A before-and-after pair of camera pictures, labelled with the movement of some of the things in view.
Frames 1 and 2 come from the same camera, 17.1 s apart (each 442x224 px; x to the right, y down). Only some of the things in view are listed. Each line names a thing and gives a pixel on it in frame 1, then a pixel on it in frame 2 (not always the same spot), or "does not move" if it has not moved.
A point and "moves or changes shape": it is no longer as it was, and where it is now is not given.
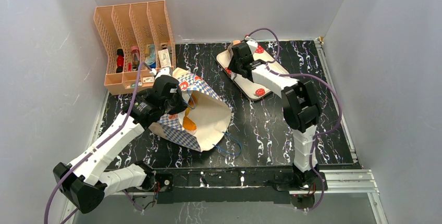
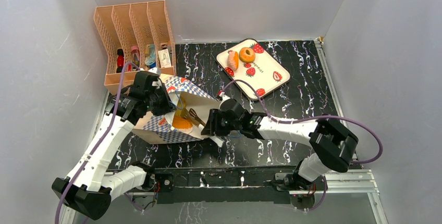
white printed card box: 164,59 does not move
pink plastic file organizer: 132,33 does not move
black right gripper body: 236,51 → 210,125
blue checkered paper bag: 205,119 moves or changes shape
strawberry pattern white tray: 254,89 does not move
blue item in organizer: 150,60 does not move
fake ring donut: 191,104 moves or changes shape
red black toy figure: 120,60 does not move
